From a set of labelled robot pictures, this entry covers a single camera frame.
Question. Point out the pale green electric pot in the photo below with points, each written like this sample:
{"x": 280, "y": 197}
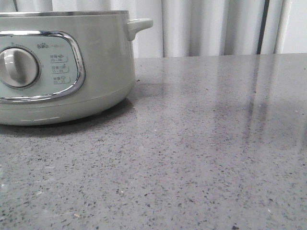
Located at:
{"x": 85, "y": 60}

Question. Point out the grey pot control knob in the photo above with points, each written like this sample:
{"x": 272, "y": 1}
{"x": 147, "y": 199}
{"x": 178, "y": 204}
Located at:
{"x": 18, "y": 67}

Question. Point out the white pleated curtain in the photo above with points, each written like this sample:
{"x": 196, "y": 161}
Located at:
{"x": 199, "y": 27}

